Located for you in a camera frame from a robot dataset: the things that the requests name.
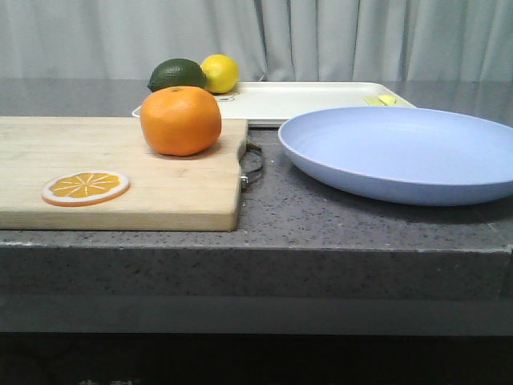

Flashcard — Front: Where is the orange fruit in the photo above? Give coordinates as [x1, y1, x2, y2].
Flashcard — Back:
[139, 86, 222, 156]

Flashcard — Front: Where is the light blue plate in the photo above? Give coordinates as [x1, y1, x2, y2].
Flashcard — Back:
[278, 107, 512, 206]

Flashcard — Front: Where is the cream white tray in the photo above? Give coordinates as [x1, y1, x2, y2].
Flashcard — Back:
[131, 81, 418, 128]

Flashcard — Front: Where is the wooden cutting board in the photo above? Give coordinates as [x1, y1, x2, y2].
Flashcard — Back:
[1, 116, 248, 231]

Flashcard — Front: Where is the yellow lemon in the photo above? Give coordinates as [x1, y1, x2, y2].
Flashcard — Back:
[200, 54, 239, 94]

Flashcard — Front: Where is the dark green lime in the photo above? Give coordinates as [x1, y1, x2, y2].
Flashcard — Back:
[147, 58, 207, 92]

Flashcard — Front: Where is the grey curtain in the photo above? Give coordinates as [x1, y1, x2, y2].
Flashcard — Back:
[1, 1, 512, 82]

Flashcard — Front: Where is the orange slice coaster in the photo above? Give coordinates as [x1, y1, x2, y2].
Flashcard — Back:
[41, 170, 131, 207]

